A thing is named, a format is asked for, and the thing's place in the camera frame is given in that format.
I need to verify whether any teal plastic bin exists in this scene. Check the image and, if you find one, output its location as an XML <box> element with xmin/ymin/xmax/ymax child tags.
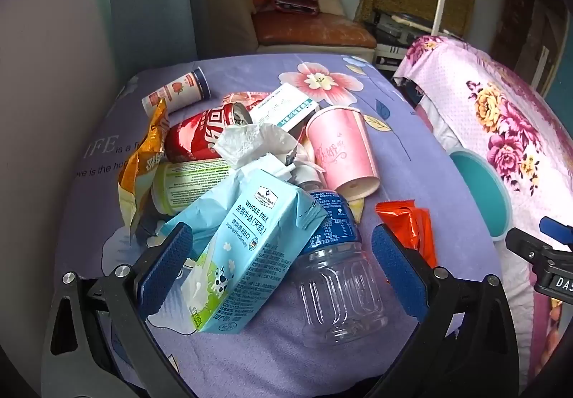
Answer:
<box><xmin>448</xmin><ymin>150</ymin><xmax>513</xmax><ymax>242</ymax></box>

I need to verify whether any pink paper cup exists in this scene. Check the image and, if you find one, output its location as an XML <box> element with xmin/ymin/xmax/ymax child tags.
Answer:
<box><xmin>305</xmin><ymin>106</ymin><xmax>381</xmax><ymax>202</ymax></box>

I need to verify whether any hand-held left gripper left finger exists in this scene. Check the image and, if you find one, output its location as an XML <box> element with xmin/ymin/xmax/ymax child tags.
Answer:
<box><xmin>40</xmin><ymin>223</ymin><xmax>198</xmax><ymax>398</ymax></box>

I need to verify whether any red soda can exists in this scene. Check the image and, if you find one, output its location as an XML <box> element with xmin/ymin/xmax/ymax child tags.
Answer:
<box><xmin>165</xmin><ymin>102</ymin><xmax>254</xmax><ymax>164</ymax></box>

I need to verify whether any purple floral blanket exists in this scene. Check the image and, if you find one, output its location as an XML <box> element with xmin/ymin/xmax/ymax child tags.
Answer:
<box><xmin>54</xmin><ymin>53</ymin><xmax>502</xmax><ymax>394</ymax></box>

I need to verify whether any clear plastic bottle blue label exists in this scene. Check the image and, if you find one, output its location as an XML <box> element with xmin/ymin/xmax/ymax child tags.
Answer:
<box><xmin>286</xmin><ymin>188</ymin><xmax>390</xmax><ymax>347</ymax></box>

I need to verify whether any white bottle green label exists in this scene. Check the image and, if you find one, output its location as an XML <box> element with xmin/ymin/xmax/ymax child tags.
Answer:
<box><xmin>150</xmin><ymin>157</ymin><xmax>233</xmax><ymax>216</ymax></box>

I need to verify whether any small white bottle strawberry label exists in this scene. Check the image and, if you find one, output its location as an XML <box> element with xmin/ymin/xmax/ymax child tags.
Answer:
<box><xmin>142</xmin><ymin>69</ymin><xmax>211</xmax><ymax>115</ymax></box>

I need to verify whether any beige sofa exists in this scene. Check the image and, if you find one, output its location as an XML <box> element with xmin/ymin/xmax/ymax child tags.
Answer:
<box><xmin>203</xmin><ymin>0</ymin><xmax>377</xmax><ymax>63</ymax></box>

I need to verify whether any dark wooden cabinet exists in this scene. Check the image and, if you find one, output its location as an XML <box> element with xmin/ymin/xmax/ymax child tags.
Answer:
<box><xmin>490</xmin><ymin>0</ymin><xmax>571</xmax><ymax>103</ymax></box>

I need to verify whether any light blue milk carton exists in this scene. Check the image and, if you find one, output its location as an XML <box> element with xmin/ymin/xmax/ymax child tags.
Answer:
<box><xmin>159</xmin><ymin>168</ymin><xmax>328</xmax><ymax>334</ymax></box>

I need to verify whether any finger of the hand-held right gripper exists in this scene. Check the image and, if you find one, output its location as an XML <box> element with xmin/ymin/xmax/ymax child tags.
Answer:
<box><xmin>538</xmin><ymin>215</ymin><xmax>573</xmax><ymax>252</ymax></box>
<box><xmin>506</xmin><ymin>227</ymin><xmax>560</xmax><ymax>276</ymax></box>

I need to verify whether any white green medicine box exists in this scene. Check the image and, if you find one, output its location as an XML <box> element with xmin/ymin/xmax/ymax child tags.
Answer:
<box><xmin>248</xmin><ymin>83</ymin><xmax>321</xmax><ymax>135</ymax></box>

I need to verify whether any white electronic device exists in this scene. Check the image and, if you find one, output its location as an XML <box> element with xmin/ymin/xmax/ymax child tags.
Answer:
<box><xmin>374</xmin><ymin>44</ymin><xmax>406</xmax><ymax>70</ymax></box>

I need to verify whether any orange red snack packet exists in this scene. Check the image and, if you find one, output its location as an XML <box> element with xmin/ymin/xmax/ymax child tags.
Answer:
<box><xmin>375</xmin><ymin>200</ymin><xmax>437</xmax><ymax>267</ymax></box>

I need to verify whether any black electronic device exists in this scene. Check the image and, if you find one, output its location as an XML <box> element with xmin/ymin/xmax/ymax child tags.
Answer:
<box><xmin>363</xmin><ymin>9</ymin><xmax>453</xmax><ymax>45</ymax></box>

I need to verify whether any white tissue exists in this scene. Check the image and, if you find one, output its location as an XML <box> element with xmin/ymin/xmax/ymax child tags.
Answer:
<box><xmin>212</xmin><ymin>123</ymin><xmax>314</xmax><ymax>170</ymax></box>

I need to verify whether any yellow orange snack bag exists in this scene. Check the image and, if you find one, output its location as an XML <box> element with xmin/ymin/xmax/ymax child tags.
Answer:
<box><xmin>117</xmin><ymin>98</ymin><xmax>171</xmax><ymax>242</ymax></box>

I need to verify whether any pink floral blanket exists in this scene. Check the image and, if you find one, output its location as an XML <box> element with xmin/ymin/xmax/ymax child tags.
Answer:
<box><xmin>394</xmin><ymin>35</ymin><xmax>573</xmax><ymax>385</ymax></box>

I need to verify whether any grey curtain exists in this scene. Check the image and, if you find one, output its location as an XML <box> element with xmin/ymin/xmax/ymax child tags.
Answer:
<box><xmin>107</xmin><ymin>0</ymin><xmax>211</xmax><ymax>77</ymax></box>

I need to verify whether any orange seat cushion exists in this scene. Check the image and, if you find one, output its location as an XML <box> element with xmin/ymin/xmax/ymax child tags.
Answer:
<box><xmin>253</xmin><ymin>12</ymin><xmax>377</xmax><ymax>47</ymax></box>

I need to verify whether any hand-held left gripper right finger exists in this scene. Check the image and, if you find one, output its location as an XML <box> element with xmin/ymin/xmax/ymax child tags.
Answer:
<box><xmin>371</xmin><ymin>223</ymin><xmax>522</xmax><ymax>398</ymax></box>

